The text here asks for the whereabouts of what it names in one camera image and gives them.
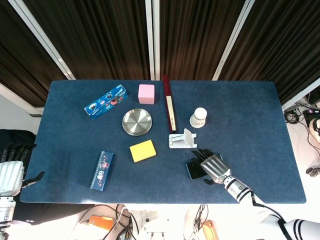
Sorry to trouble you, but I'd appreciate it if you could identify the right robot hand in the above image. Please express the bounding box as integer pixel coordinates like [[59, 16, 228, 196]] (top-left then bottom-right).
[[189, 148, 231, 186]]

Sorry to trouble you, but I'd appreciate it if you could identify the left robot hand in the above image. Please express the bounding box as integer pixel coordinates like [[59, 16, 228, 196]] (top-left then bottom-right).
[[0, 143, 46, 197]]

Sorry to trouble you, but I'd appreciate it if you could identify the black smartphone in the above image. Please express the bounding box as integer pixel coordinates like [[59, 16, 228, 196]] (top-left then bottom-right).
[[185, 153, 224, 181]]

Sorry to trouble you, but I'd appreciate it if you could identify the white phone stand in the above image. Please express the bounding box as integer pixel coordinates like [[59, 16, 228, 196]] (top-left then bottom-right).
[[168, 128, 197, 149]]

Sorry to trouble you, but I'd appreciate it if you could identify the blue table cloth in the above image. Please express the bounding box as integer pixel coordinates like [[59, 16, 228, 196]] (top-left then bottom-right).
[[19, 79, 307, 205]]

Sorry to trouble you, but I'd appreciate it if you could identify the white paper cup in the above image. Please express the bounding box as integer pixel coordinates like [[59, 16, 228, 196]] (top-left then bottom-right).
[[189, 107, 208, 129]]

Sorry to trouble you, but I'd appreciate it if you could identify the yellow sponge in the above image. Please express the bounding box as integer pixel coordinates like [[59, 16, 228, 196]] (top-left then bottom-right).
[[129, 139, 158, 163]]

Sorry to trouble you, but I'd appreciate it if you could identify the dark red long box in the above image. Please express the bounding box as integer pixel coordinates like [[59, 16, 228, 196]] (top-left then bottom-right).
[[162, 74, 178, 134]]

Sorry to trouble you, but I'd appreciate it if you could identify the dark blue printed box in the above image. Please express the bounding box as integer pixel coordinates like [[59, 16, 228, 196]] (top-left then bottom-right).
[[88, 150, 115, 192]]

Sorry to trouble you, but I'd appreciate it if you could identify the round steel plate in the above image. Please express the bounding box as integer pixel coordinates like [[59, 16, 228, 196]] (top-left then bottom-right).
[[121, 108, 153, 137]]

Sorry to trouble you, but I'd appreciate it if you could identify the pink cube block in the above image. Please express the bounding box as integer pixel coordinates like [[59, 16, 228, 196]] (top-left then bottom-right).
[[137, 83, 156, 105]]

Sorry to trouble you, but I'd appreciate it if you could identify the orange box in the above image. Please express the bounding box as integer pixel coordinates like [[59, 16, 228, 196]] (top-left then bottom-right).
[[89, 215, 114, 231]]

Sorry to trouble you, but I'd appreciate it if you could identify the blue Oreo cookie box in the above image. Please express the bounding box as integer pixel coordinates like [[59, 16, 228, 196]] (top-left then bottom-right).
[[83, 83, 130, 121]]

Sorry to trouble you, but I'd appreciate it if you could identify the black cable bundle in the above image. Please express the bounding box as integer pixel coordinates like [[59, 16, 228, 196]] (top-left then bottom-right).
[[284, 94, 320, 151]]

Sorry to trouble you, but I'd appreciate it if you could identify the white frame post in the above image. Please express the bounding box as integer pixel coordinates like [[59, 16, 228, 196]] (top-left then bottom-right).
[[144, 0, 161, 81], [7, 0, 77, 81], [212, 0, 255, 81]]

